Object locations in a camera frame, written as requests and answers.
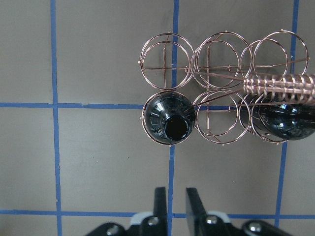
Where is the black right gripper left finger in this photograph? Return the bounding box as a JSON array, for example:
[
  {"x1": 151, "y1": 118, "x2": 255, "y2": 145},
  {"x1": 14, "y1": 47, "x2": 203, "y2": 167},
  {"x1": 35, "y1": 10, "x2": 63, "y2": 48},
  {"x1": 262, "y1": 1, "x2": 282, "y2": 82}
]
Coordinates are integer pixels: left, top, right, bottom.
[{"x1": 153, "y1": 187, "x2": 167, "y2": 236}]

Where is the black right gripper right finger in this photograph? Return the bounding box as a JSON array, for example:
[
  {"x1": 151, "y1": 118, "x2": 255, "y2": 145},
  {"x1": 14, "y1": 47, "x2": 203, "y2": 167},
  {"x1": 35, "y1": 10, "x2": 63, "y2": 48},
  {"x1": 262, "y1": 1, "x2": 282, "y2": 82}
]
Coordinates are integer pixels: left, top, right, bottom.
[{"x1": 186, "y1": 187, "x2": 206, "y2": 236}]

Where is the dark bottle in basket corner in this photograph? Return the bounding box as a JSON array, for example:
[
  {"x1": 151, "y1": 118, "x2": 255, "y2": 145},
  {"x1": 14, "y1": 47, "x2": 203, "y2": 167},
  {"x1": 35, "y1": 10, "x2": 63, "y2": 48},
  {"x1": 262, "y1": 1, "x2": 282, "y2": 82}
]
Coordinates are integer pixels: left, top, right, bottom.
[{"x1": 141, "y1": 90, "x2": 196, "y2": 145}]

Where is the copper wire wine basket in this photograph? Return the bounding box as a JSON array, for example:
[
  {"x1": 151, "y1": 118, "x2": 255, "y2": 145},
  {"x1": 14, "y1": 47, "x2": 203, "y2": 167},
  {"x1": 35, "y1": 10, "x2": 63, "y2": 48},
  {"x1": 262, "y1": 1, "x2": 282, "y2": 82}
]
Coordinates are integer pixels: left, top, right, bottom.
[{"x1": 138, "y1": 29, "x2": 315, "y2": 145}]

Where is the dark bottle under basket handle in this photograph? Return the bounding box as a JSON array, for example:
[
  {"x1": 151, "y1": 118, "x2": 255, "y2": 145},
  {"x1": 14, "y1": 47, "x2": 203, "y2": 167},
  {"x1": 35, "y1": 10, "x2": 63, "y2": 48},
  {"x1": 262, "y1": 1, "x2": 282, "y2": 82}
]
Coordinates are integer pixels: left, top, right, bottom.
[{"x1": 238, "y1": 95, "x2": 315, "y2": 142}]

